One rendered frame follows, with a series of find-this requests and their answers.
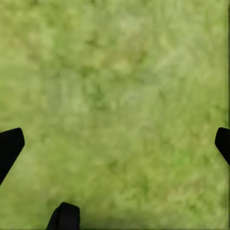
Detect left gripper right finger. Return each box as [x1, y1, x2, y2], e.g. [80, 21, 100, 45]
[215, 127, 230, 166]

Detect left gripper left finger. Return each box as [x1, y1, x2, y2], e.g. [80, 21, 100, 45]
[0, 127, 25, 185]

